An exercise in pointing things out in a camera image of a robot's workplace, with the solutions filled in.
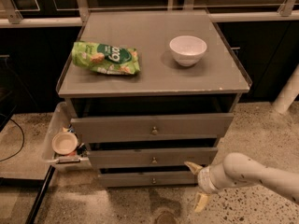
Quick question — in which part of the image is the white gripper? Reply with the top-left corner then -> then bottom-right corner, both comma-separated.
184,161 -> 220,213

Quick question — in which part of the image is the grey bottom drawer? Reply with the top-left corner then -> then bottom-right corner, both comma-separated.
99,171 -> 197,188

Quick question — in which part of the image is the grey drawer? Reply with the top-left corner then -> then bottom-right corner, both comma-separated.
99,171 -> 197,188
89,147 -> 218,169
71,113 -> 234,143

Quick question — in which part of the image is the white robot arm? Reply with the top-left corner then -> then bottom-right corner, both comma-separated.
184,152 -> 299,212

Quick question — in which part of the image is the grey middle drawer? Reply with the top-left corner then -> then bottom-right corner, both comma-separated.
89,147 -> 218,169

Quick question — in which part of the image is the grey drawer cabinet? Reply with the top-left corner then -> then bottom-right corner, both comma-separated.
57,10 -> 251,175

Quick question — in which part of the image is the grey top drawer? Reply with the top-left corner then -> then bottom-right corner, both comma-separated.
71,113 -> 234,143

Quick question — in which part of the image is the white bowl on cabinet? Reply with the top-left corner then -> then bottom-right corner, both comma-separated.
169,35 -> 207,67

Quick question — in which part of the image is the small beige bowl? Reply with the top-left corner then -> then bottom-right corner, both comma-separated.
51,132 -> 78,155

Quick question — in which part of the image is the green snack bag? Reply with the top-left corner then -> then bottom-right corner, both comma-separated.
71,41 -> 140,76

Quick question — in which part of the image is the black floor bar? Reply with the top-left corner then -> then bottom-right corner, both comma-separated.
25,166 -> 55,224

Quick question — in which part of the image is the white pipe post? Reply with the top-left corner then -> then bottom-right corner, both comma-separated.
273,64 -> 299,114

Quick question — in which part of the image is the black cable on floor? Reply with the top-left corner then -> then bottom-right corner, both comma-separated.
0,117 -> 26,162

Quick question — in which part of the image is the metal railing frame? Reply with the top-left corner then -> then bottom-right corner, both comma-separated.
0,0 -> 299,27

